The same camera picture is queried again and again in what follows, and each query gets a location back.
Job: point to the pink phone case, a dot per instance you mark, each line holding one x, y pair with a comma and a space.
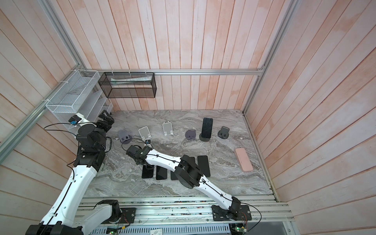
243, 160

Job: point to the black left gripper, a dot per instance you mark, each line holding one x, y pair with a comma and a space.
108, 126

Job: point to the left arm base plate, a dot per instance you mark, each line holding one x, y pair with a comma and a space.
127, 215

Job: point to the grey round stand front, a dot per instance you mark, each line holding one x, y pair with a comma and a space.
124, 137

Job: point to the dark phone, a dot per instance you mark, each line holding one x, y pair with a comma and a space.
207, 128

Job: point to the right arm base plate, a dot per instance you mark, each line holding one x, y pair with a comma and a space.
242, 214

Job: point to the white stand far-left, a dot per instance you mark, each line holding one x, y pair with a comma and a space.
145, 133

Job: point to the purple phone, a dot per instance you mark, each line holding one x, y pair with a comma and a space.
173, 176

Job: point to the grey round tall stand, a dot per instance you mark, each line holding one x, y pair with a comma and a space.
203, 139

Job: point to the grey stand of blue phone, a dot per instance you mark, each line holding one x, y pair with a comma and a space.
190, 134

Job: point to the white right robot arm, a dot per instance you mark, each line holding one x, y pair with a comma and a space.
189, 175

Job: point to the white wire mesh shelf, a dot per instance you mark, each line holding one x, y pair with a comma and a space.
78, 95

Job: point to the white stand of purple phone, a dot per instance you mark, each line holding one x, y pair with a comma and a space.
167, 128

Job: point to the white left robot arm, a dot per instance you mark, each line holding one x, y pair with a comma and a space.
91, 153

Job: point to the black wire mesh basket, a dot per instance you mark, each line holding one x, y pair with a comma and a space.
117, 85

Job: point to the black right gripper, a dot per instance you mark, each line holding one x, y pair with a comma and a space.
138, 161

